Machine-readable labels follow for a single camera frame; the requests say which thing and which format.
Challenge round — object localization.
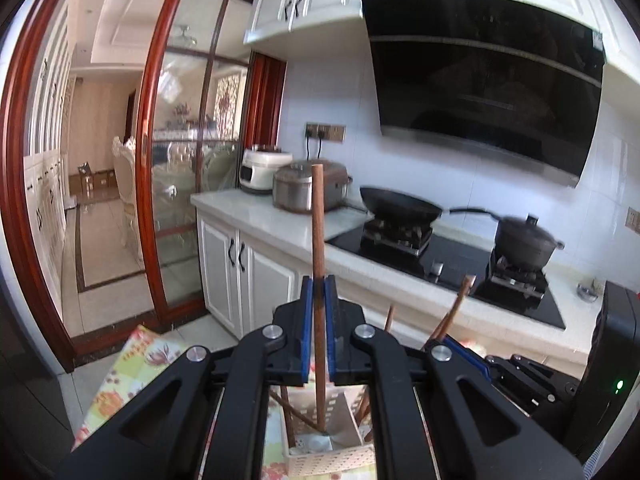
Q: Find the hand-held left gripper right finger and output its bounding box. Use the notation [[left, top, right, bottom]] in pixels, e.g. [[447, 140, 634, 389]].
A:
[[325, 275, 586, 480]]

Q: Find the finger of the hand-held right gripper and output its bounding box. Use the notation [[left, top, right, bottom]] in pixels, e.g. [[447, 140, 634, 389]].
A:
[[440, 336, 583, 418]]

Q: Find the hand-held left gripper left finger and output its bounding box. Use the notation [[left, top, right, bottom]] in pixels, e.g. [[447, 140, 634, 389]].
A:
[[55, 275, 315, 480]]

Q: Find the white perforated plastic basket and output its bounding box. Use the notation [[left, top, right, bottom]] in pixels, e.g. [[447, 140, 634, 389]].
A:
[[270, 385, 377, 480]]

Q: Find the white base cabinet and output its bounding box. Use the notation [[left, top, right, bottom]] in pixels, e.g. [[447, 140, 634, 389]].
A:
[[197, 210, 351, 341]]

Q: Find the black gas stove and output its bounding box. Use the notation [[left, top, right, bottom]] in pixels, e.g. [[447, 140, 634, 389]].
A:
[[327, 220, 567, 331]]

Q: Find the white speckled kitchen counter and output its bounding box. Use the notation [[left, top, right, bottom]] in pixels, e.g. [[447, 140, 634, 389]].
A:
[[191, 191, 640, 366]]

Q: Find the black lidded pot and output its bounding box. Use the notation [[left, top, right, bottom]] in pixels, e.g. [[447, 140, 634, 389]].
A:
[[447, 206, 566, 270]]

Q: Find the silver rice cooker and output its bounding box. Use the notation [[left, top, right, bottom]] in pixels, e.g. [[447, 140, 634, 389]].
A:
[[272, 159, 353, 215]]

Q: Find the black frying pan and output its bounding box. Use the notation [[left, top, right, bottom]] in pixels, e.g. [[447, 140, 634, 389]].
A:
[[345, 186, 445, 223]]

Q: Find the white rice cooker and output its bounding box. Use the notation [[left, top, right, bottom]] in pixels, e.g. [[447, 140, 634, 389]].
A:
[[239, 145, 293, 196]]

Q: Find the floral tablecloth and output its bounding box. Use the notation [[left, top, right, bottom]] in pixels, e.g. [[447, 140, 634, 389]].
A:
[[72, 324, 381, 480]]

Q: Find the brown cardboard box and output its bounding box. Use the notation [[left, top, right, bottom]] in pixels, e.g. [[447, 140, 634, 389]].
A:
[[75, 162, 114, 194]]

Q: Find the black range hood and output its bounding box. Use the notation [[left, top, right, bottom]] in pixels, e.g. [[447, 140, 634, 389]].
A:
[[361, 0, 606, 188]]

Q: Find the white wardrobe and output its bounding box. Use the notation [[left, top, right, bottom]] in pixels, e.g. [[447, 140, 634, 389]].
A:
[[22, 0, 71, 306]]

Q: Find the red framed glass sliding door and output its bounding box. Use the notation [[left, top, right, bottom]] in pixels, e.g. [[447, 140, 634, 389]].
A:
[[0, 0, 263, 373]]

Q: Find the wall socket panel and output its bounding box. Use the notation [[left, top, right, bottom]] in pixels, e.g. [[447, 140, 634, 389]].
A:
[[305, 122, 346, 143]]

